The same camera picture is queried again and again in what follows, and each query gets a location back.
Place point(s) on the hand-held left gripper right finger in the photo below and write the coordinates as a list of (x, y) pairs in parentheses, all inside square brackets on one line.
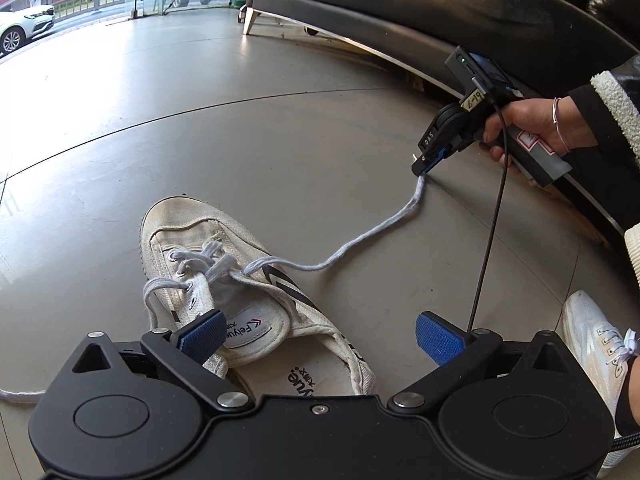
[(437, 340)]

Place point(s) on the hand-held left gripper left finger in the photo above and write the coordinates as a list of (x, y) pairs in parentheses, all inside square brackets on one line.
[(200, 336)]

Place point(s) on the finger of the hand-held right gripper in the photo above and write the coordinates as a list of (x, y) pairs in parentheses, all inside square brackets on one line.
[(419, 165), (431, 164)]

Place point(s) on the white canvas shoe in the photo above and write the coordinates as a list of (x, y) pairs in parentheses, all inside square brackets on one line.
[(180, 240)]

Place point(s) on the white shoelace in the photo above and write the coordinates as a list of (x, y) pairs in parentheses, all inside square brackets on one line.
[(307, 265)]

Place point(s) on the person's right forearm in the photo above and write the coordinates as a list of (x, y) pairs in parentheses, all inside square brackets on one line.
[(605, 110)]

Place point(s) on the person's right hand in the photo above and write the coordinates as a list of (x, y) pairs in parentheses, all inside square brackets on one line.
[(535, 115)]

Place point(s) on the black leather sofa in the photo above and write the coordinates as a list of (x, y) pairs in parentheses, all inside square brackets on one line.
[(450, 5)]

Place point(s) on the person's white sneaker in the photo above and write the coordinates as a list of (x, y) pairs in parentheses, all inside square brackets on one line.
[(590, 340)]

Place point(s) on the white car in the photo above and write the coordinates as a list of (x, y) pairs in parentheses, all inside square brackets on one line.
[(25, 22)]

